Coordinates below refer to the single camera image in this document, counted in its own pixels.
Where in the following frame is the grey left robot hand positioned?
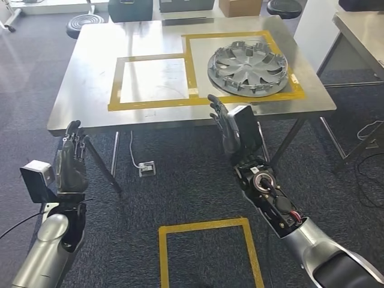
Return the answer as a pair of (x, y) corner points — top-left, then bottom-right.
(55, 120), (89, 194)

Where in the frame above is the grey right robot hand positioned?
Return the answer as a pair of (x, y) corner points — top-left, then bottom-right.
(207, 94), (242, 157)

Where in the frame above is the silver wheel hubcap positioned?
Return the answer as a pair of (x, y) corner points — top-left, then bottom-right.
(207, 40), (290, 98)

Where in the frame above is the stainless steel workbench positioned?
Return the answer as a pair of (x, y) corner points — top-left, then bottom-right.
(47, 16), (337, 196)

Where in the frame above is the metal floor outlet box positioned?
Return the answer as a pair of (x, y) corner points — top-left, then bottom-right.
(138, 161), (157, 178)

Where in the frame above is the brown cardboard box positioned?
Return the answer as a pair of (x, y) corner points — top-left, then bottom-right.
(218, 0), (263, 18)

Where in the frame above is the grey equipment case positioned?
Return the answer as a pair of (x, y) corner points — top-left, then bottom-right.
(159, 0), (216, 13)

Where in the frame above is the black ribbed stool seat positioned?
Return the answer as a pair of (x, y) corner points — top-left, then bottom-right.
(66, 14), (105, 40)

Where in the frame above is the black smooth stool seat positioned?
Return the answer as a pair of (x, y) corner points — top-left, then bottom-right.
(266, 0), (303, 20)

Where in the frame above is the white partition panel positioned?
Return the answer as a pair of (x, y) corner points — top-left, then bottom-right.
(293, 0), (343, 73)

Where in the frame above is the white table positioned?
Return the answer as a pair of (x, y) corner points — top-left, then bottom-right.
(0, 0), (109, 32)

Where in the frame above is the black carry bag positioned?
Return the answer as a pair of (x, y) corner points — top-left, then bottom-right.
(108, 0), (153, 23)

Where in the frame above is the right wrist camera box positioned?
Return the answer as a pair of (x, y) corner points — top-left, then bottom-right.
(227, 104), (263, 154)

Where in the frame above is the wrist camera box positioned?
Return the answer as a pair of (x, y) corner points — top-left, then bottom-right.
(227, 104), (263, 154)
(20, 160), (55, 204)

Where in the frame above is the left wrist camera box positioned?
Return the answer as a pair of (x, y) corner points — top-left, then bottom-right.
(20, 160), (55, 204)

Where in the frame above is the white outlet cable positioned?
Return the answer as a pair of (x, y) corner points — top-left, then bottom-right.
(130, 131), (142, 170)

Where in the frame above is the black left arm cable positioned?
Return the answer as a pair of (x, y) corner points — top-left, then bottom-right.
(0, 212), (42, 239)

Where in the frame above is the black floor cable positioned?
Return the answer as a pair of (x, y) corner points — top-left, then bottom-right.
(354, 152), (384, 209)

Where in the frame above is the white floor cable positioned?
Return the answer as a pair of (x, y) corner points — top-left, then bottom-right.
(357, 120), (384, 142)

